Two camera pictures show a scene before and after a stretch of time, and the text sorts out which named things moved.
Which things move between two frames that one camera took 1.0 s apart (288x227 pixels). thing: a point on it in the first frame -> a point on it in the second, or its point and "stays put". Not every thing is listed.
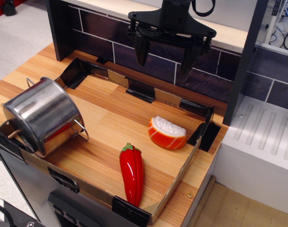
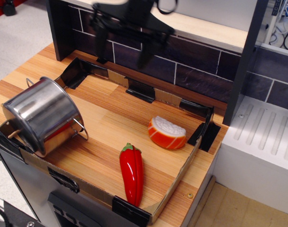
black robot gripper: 173,19 -> 135,14
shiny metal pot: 44,116 stays put
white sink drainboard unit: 256,157 stays put
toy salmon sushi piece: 166,134 stays put
